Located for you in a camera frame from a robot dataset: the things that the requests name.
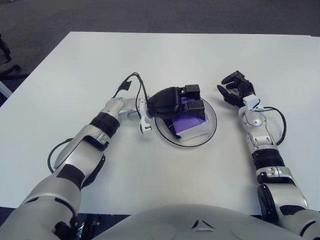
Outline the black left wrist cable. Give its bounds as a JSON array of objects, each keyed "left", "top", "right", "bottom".
[{"left": 111, "top": 72, "right": 151, "bottom": 118}]

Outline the black office chair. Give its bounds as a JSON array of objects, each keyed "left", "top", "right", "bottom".
[{"left": 0, "top": 32, "right": 21, "bottom": 76}]

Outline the white plate with black rim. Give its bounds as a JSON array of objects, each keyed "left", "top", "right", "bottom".
[{"left": 154, "top": 97, "right": 218, "bottom": 149}]

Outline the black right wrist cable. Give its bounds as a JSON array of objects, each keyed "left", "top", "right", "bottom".
[{"left": 257, "top": 106, "right": 287, "bottom": 146}]

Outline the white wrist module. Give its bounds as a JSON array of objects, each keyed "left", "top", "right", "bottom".
[
  {"left": 242, "top": 94, "right": 265, "bottom": 112},
  {"left": 136, "top": 96, "right": 153, "bottom": 135}
]

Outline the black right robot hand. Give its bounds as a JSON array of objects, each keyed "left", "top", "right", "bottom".
[{"left": 216, "top": 70, "right": 256, "bottom": 108}]

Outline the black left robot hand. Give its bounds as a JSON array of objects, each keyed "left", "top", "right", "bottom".
[{"left": 146, "top": 84, "right": 208, "bottom": 140}]

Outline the purple tissue paper pack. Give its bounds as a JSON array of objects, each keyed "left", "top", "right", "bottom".
[{"left": 172, "top": 97, "right": 210, "bottom": 145}]

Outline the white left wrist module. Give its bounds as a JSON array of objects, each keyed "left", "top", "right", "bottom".
[{"left": 136, "top": 96, "right": 153, "bottom": 135}]

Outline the grey robot torso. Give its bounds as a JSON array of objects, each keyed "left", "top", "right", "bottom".
[{"left": 92, "top": 203, "right": 303, "bottom": 240}]

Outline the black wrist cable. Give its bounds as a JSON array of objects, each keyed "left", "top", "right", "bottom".
[
  {"left": 257, "top": 106, "right": 287, "bottom": 146},
  {"left": 111, "top": 72, "right": 151, "bottom": 118}
]

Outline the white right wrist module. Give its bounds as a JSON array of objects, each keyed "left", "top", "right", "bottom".
[{"left": 242, "top": 94, "right": 265, "bottom": 112}]

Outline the thin black left elbow cable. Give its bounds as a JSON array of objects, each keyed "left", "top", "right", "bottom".
[{"left": 47, "top": 138, "right": 73, "bottom": 173}]

